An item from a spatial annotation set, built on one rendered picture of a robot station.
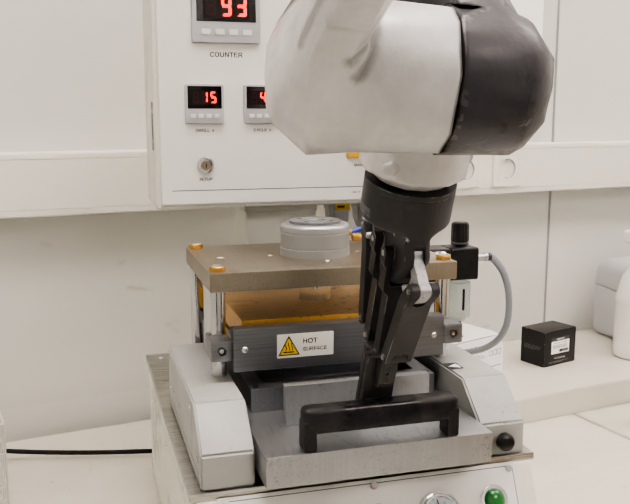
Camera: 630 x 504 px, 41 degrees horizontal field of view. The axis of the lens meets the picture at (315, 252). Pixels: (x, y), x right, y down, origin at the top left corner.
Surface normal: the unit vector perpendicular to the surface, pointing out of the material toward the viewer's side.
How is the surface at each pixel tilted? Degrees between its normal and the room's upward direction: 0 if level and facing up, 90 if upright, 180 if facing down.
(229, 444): 41
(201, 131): 90
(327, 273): 90
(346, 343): 90
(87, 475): 0
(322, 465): 90
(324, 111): 122
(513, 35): 60
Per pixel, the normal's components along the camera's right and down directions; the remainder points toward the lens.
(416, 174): -0.01, 0.47
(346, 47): -0.03, 0.90
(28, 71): 0.43, 0.14
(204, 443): 0.18, -0.65
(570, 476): 0.00, -0.99
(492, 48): 0.18, -0.35
